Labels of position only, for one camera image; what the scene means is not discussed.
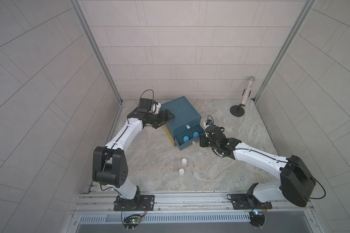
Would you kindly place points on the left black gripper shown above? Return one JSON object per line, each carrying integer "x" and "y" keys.
{"x": 162, "y": 121}

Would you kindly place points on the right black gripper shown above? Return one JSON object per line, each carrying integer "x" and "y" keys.
{"x": 201, "y": 140}

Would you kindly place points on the blue paint can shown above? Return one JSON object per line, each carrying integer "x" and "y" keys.
{"x": 195, "y": 134}
{"x": 186, "y": 138}

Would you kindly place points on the teal three-drawer cabinet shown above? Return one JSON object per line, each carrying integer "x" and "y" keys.
{"x": 186, "y": 122}

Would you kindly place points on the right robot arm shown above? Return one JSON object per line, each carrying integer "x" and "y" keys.
{"x": 295, "y": 182}

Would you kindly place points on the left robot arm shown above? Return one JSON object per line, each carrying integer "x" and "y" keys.
{"x": 110, "y": 167}

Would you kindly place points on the white paint can near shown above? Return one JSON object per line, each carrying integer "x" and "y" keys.
{"x": 181, "y": 172}

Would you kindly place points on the right circuit board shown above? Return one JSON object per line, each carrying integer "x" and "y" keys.
{"x": 257, "y": 219}

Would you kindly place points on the circuit board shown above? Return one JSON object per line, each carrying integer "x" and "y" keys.
{"x": 257, "y": 219}
{"x": 132, "y": 221}

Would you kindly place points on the left circuit board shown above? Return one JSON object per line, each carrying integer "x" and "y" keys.
{"x": 132, "y": 221}

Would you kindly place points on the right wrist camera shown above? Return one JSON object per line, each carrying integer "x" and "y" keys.
{"x": 207, "y": 123}

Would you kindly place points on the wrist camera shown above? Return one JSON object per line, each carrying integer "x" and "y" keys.
{"x": 148, "y": 106}
{"x": 207, "y": 123}

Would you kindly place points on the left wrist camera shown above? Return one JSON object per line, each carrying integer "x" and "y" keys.
{"x": 148, "y": 106}

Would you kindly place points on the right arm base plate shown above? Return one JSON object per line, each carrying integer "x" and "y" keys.
{"x": 247, "y": 202}

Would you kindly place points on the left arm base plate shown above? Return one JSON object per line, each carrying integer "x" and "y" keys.
{"x": 145, "y": 202}

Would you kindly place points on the aluminium mounting rail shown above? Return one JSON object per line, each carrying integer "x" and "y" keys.
{"x": 176, "y": 202}

